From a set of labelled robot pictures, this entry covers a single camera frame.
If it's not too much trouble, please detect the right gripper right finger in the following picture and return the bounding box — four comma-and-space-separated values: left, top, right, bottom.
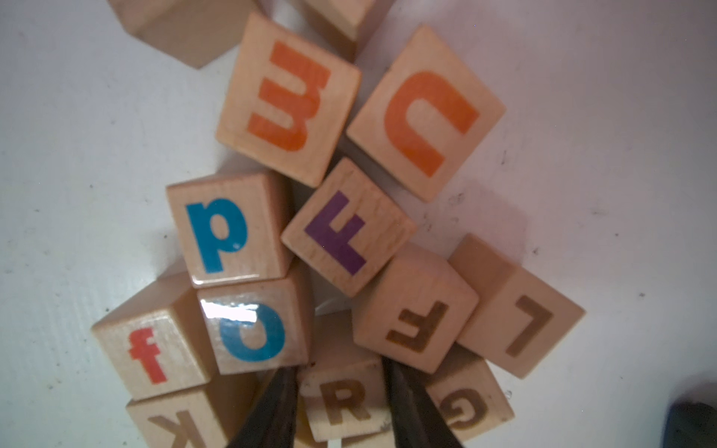
382, 358, 462, 448

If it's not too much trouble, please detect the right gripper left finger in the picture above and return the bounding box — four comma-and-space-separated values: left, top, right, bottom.
226, 367, 298, 448

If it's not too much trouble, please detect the wooden R block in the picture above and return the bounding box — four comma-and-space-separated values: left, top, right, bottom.
299, 360, 392, 442

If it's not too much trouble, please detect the wooden E block orange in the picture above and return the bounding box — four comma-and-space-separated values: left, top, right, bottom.
216, 13, 361, 188

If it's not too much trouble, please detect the wooden f block red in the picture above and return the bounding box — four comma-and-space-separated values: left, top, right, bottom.
91, 273, 218, 401

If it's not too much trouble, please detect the wooden engraved G block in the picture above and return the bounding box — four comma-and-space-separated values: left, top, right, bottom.
419, 345, 515, 442

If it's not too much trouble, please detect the wooden engraved K block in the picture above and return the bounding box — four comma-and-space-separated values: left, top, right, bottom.
126, 373, 258, 448

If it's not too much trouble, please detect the wooden o block blue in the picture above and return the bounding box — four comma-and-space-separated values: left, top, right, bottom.
198, 261, 315, 375

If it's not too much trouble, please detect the wooden engraved F block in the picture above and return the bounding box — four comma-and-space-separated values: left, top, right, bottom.
352, 243, 479, 373

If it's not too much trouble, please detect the wooden engraved L block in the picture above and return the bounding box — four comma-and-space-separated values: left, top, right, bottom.
448, 233, 586, 379

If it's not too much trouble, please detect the wooden p block blue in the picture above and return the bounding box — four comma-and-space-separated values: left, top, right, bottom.
166, 171, 294, 289

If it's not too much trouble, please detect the wooden F block purple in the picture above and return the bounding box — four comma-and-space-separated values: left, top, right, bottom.
281, 158, 418, 298

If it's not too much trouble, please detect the wooden U block orange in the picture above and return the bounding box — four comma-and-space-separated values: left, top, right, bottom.
347, 24, 506, 203

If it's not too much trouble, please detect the plain wooden block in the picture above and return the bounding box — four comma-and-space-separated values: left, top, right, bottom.
289, 0, 394, 63
108, 0, 263, 69

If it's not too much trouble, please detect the plain wooden block top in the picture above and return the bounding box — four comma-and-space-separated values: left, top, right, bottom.
289, 0, 394, 63

